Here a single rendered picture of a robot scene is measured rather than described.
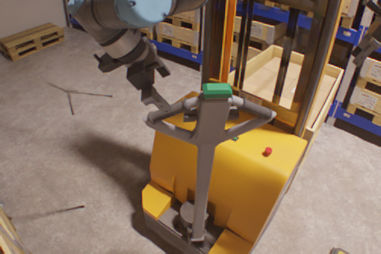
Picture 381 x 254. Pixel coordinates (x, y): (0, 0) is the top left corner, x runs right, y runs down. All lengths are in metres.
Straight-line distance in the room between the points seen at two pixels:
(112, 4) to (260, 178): 1.06
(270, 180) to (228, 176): 0.23
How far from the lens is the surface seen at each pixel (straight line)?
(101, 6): 0.48
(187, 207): 1.61
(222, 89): 0.73
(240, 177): 1.34
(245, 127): 0.90
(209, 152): 0.98
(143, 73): 0.59
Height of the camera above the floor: 1.79
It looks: 36 degrees down
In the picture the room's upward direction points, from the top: 2 degrees clockwise
